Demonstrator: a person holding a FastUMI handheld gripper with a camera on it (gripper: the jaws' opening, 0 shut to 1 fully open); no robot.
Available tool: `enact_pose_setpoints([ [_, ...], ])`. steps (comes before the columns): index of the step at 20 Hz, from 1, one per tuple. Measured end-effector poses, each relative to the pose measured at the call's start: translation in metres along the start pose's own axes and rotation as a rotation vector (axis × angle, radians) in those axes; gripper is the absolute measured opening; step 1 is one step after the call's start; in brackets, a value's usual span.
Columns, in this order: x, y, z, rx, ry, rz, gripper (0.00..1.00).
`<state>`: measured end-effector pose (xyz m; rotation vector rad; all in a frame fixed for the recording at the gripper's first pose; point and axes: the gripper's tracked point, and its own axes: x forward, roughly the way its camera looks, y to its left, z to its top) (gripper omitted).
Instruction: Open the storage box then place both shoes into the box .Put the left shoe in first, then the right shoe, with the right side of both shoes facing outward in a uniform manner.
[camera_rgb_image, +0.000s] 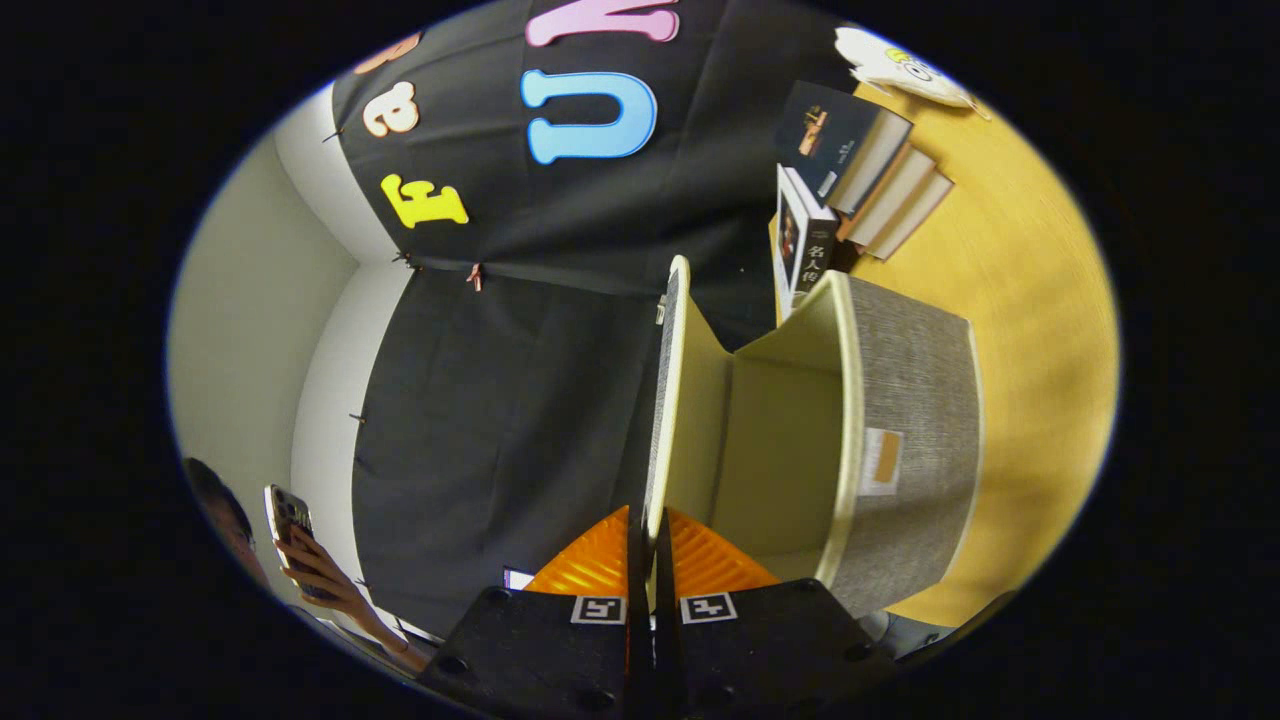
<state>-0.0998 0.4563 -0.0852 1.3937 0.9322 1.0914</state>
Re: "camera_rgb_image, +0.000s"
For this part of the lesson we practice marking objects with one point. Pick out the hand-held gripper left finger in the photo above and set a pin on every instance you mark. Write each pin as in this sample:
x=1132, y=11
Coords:
x=638, y=660

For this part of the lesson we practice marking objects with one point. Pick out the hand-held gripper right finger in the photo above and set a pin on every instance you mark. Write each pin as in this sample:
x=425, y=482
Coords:
x=665, y=660

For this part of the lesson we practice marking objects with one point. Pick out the grey fabric storage box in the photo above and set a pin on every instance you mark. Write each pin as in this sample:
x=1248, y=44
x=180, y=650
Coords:
x=910, y=400

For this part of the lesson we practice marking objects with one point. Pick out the black backdrop cloth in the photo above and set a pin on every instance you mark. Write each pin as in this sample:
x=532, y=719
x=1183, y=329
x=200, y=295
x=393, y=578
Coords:
x=500, y=400

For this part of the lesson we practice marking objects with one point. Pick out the smartphone with patterned case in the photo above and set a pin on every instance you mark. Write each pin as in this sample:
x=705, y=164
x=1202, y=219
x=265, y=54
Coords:
x=288, y=515

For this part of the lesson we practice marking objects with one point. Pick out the white portrait cover book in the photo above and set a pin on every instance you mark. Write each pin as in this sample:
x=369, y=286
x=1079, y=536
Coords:
x=805, y=250

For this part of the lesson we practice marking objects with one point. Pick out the brown cover book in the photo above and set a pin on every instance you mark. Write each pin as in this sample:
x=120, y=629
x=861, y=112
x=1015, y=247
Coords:
x=895, y=200
x=915, y=225

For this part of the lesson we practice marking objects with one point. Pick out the dark blue book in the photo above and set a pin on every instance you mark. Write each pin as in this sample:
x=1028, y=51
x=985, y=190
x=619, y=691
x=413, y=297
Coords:
x=830, y=135

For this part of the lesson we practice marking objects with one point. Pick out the white plush toy with eyes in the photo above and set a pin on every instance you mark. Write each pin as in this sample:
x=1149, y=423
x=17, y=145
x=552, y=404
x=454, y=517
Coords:
x=900, y=70

